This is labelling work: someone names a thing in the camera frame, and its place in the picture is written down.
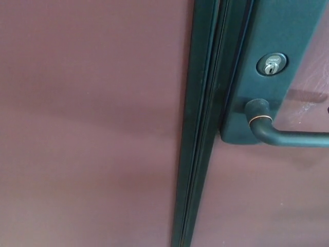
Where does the dark green lever door handle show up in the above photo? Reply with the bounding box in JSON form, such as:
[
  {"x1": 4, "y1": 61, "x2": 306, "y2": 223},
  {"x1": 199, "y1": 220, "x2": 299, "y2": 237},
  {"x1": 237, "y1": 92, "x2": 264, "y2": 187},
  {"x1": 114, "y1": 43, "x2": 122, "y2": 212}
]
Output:
[{"x1": 244, "y1": 98, "x2": 329, "y2": 148}]

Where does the black door edge seal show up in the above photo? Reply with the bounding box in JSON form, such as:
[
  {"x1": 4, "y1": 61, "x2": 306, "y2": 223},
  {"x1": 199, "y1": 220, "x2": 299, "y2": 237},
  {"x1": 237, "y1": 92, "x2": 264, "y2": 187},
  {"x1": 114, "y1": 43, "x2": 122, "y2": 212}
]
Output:
[{"x1": 170, "y1": 0, "x2": 258, "y2": 247}]

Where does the silver lock cylinder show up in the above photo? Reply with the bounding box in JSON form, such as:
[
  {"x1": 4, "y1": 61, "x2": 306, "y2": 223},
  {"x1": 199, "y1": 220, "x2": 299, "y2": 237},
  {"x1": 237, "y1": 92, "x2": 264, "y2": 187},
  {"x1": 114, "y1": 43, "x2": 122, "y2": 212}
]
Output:
[{"x1": 255, "y1": 52, "x2": 289, "y2": 77}]

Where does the maroon door leaf with handle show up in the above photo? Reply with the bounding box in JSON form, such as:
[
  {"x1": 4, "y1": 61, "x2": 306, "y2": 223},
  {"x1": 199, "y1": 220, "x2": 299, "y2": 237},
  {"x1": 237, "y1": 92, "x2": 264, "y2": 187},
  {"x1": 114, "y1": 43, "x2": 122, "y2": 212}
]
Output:
[{"x1": 189, "y1": 0, "x2": 329, "y2": 247}]

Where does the dark green handle plate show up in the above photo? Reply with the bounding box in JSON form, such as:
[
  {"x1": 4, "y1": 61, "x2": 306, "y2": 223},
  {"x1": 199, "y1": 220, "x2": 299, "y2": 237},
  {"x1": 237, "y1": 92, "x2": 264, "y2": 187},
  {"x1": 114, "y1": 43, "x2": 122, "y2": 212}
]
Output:
[{"x1": 220, "y1": 0, "x2": 322, "y2": 146}]

